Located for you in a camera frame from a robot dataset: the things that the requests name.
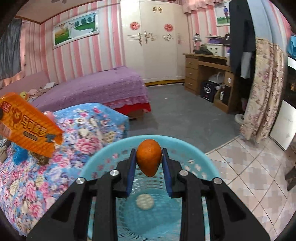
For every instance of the black box under desk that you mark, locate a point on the black box under desk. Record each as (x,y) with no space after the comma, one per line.
(208,90)

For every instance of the pink headboard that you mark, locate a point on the pink headboard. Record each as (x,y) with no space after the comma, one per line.
(34,81)

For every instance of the light blue plastic basket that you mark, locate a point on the light blue plastic basket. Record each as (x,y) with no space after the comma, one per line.
(149,213)

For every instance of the blue crumpled plastic bag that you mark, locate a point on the blue crumpled plastic bag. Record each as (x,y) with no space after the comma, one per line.
(19,154)

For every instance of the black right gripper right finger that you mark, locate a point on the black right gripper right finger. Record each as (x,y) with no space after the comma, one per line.
(209,203)

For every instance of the white foam ball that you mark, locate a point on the white foam ball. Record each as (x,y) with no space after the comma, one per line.
(145,201)

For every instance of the dark hanging coat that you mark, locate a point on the dark hanging coat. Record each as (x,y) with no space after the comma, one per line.
(242,38)

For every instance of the wooden desk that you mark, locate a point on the wooden desk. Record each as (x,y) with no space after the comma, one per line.
(200,67)

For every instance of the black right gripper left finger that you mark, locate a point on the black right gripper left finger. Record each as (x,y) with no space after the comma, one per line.
(85,201)

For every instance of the purple dotted bed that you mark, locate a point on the purple dotted bed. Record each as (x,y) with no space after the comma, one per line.
(120,88)

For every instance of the floral curtain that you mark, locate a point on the floral curtain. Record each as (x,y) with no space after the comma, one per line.
(266,90)

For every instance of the orange tangerine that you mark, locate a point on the orange tangerine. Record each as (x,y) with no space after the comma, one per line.
(149,157)

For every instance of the orange snack wrapper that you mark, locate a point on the orange snack wrapper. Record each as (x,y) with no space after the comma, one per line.
(28,127)

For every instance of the small framed couple photo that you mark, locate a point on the small framed couple photo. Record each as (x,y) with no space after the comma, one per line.
(222,13)

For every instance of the white wardrobe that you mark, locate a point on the white wardrobe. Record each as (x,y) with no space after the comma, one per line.
(155,39)

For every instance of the grey window curtain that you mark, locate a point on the grey window curtain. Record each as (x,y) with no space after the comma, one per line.
(10,49)

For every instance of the framed wedding picture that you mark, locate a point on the framed wedding picture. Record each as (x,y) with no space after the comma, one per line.
(76,28)

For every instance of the yellow duck plush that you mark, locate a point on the yellow duck plush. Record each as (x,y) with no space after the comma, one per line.
(25,95)

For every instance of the white storage box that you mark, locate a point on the white storage box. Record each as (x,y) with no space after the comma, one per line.
(216,49)

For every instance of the blue floral quilt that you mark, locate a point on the blue floral quilt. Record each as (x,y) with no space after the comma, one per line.
(29,189)

